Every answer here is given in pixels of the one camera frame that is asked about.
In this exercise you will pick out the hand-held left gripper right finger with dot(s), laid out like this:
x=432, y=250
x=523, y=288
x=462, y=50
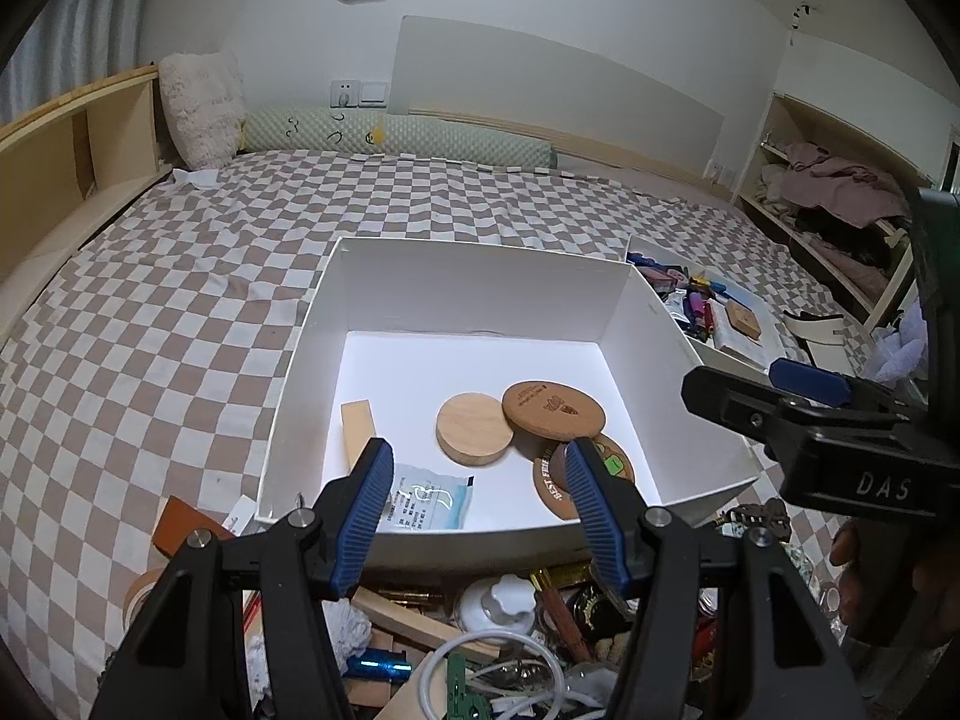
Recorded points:
x=600, y=525

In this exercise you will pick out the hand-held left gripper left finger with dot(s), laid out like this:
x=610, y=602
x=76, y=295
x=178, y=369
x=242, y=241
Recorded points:
x=367, y=517

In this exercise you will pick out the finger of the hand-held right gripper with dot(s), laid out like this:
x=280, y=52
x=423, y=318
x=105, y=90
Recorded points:
x=742, y=405
x=810, y=381

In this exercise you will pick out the white sachet packet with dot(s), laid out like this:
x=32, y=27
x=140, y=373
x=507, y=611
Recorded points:
x=427, y=499

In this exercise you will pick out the green elephant cork coaster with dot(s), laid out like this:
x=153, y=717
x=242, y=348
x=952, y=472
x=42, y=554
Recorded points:
x=547, y=481

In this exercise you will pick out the rectangular wooden block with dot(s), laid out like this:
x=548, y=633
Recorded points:
x=358, y=427

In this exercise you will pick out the brown printed cork coaster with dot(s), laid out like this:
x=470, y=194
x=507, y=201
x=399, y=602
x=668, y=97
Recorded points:
x=551, y=409

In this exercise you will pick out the plain round wooden coaster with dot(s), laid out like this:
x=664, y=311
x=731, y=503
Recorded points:
x=476, y=427

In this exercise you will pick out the large white cardboard box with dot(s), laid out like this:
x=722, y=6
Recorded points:
x=465, y=292

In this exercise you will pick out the person's right hand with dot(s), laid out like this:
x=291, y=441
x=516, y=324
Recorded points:
x=877, y=585

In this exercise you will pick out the cream sun visor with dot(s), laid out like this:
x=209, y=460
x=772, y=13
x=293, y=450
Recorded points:
x=825, y=337

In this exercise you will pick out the white notepad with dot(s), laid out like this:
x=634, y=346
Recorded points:
x=731, y=349

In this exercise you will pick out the square wooden coaster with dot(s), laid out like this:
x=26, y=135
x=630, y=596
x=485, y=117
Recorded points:
x=742, y=322

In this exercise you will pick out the dark round jar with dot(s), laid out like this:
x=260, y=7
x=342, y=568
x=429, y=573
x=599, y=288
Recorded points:
x=592, y=615

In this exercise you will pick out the shallow white tray box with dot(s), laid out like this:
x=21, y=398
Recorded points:
x=750, y=300

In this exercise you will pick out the reddish brown stick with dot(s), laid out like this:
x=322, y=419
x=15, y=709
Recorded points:
x=562, y=619

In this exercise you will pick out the pink lighter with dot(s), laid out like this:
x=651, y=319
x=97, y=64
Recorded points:
x=699, y=311

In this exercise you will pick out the light wooden slat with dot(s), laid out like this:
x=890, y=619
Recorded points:
x=409, y=619

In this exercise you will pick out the white crumpled cloth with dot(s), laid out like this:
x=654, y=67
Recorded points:
x=346, y=630

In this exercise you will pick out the bunch of keys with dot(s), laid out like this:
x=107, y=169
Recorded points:
x=754, y=519

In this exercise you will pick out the white round bottle cap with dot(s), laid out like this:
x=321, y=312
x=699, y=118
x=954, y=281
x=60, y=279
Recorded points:
x=495, y=604

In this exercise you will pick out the brown leather piece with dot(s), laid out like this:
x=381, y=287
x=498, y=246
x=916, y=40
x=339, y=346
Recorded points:
x=187, y=525

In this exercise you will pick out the green circuit board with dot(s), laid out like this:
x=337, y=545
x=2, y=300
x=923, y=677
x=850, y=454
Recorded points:
x=461, y=690

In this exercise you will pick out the pile of pink clothes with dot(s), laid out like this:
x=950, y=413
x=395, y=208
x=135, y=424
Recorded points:
x=840, y=184

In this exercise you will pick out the cream open shelf unit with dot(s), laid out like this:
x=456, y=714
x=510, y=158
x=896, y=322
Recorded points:
x=757, y=165

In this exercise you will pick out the beige tape roll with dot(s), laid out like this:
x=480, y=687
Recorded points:
x=139, y=596

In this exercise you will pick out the checkered bed sheet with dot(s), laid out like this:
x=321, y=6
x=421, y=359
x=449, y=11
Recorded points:
x=187, y=315

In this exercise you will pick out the crumpled white tissue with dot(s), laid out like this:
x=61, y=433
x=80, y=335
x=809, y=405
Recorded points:
x=195, y=178

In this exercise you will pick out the long green bolster pillow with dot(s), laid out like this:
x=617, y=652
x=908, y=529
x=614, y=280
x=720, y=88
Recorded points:
x=420, y=139

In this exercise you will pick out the fluffy cream pillow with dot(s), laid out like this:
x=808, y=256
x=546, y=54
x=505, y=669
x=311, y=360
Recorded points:
x=202, y=109

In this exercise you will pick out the wooden bedside shelf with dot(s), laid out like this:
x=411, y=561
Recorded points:
x=60, y=165

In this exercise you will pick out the grey window curtain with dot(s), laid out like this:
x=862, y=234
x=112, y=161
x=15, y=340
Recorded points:
x=67, y=45

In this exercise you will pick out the small wall socket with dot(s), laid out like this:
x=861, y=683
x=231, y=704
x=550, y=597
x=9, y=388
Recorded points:
x=720, y=171

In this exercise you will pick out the white wall switch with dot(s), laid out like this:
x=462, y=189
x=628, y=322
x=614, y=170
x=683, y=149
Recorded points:
x=374, y=93

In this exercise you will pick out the white wall socket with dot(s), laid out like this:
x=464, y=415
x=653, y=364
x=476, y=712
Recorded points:
x=345, y=93

